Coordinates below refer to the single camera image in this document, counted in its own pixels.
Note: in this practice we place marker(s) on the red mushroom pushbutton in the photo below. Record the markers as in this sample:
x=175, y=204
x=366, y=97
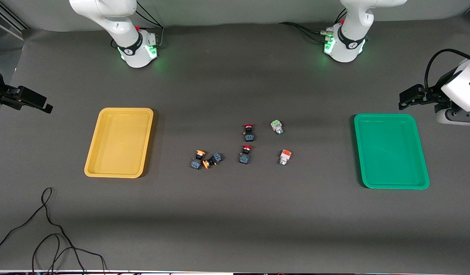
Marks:
x=249, y=133
x=245, y=156

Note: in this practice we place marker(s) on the yellow plastic tray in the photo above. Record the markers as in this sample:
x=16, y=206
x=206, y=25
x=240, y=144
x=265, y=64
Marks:
x=118, y=143

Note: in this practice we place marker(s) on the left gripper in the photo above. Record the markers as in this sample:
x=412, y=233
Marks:
x=435, y=95

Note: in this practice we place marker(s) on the green plastic tray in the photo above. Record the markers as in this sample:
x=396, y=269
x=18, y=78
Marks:
x=391, y=152

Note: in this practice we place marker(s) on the yellow mushroom pushbutton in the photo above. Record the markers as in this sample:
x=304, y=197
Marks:
x=197, y=162
x=214, y=159

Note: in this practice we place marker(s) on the pushbutton with green terminal block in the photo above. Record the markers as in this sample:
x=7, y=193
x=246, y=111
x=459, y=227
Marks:
x=277, y=126

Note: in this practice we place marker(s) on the dark grey table mat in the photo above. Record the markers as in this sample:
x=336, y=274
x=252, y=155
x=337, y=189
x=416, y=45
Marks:
x=234, y=76

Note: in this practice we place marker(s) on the aluminium frame rail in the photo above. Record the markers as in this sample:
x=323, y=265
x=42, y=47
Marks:
x=13, y=21

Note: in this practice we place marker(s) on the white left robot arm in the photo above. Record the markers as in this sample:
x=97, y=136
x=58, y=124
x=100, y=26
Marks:
x=349, y=49

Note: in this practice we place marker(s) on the pushbutton with orange terminal block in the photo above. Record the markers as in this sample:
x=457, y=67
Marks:
x=285, y=157

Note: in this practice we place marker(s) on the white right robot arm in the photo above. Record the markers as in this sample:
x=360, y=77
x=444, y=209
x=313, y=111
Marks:
x=131, y=53

